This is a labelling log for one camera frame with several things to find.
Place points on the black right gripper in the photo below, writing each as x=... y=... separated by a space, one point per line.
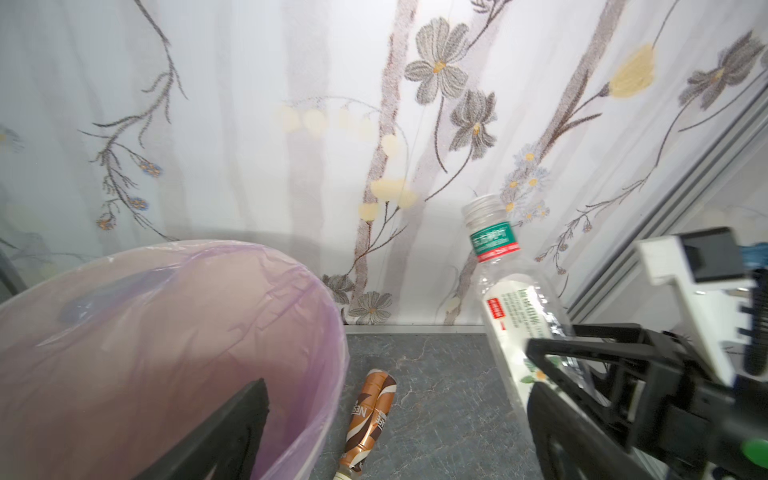
x=686 y=417

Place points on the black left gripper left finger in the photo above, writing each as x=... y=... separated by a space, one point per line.
x=224 y=446

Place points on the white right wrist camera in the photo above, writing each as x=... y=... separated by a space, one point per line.
x=721 y=288

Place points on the pink bin liner bag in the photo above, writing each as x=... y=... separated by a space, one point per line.
x=105 y=368

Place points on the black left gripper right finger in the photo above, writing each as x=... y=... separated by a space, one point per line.
x=570 y=447

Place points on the clear bottle green neck label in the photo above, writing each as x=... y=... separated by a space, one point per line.
x=518 y=301

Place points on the brown coffee bottle near bin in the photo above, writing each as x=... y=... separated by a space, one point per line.
x=368 y=418

